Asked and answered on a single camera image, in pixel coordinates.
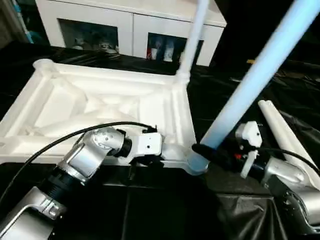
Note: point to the white plastic table leg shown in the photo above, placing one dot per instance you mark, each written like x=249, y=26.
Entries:
x=300, y=155
x=277, y=130
x=192, y=45
x=237, y=105

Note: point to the white plastic table top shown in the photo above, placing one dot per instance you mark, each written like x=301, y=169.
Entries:
x=100, y=82

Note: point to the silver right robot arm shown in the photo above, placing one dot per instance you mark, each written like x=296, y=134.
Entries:
x=287, y=175

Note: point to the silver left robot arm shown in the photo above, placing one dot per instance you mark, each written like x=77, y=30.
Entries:
x=82, y=160

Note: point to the black mat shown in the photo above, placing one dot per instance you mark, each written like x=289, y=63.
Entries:
x=162, y=207

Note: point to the small yellow label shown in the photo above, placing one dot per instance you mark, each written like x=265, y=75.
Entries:
x=251, y=60

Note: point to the white cabinet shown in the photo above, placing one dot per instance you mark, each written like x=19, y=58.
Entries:
x=130, y=25

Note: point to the grey curtain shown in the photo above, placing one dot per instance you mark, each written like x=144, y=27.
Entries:
x=7, y=22

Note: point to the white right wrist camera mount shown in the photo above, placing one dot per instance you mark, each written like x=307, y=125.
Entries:
x=252, y=135

